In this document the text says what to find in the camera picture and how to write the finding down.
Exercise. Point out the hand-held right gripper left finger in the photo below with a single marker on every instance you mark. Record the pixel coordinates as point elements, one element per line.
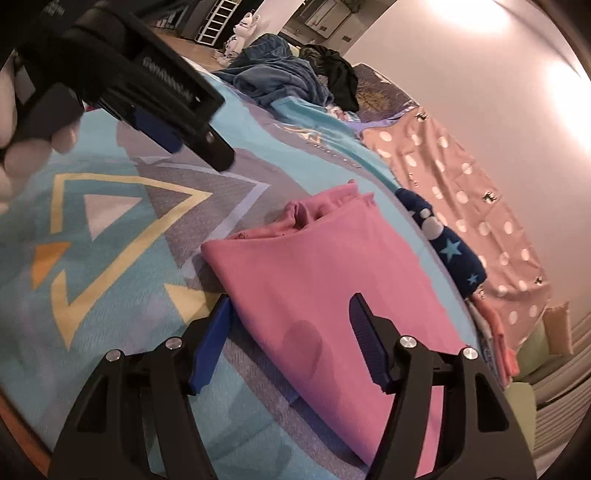
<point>212,341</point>

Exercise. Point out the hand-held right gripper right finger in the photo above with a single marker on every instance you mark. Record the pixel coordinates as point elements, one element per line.
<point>367,341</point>

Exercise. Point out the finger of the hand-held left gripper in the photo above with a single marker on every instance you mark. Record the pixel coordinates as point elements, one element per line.
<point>210,138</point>
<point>154,127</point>

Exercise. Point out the pink shirt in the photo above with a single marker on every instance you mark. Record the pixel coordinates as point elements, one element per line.
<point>323,258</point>

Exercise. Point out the person's left hand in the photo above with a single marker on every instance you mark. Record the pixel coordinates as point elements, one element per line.
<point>14,170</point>

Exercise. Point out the crumpled blue blanket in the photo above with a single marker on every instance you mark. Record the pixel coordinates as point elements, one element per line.
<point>277,74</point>

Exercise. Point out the white ladder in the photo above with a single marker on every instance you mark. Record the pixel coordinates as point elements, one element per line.
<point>214,21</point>

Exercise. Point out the white cat figurine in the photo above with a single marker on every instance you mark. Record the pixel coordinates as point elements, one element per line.
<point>240,37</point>

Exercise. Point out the navy star patterned cloth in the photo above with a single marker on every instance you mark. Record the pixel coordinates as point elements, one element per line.
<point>452,249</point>

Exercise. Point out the geometric patterned bed sheet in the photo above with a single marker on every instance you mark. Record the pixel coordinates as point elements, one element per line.
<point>115,258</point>

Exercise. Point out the folded coral garment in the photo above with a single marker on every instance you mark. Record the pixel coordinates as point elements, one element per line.
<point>505,350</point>

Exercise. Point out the black garment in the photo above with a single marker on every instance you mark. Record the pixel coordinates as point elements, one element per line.
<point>341,78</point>

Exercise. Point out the green pillow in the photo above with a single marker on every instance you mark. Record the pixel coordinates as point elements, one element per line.
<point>521,406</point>
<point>535,353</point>

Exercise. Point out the purple patterned pillow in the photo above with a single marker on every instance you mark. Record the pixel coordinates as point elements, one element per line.
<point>383,92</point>

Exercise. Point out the polka dot pillow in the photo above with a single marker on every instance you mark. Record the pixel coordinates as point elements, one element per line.
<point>461,175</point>

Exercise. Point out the beige pillow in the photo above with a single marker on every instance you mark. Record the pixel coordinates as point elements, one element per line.
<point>558,327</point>

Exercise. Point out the grey curtain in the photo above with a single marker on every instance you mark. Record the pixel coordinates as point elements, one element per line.
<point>558,397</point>

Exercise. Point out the wooden bed frame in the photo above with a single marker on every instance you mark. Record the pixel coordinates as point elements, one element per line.
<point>18,420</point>

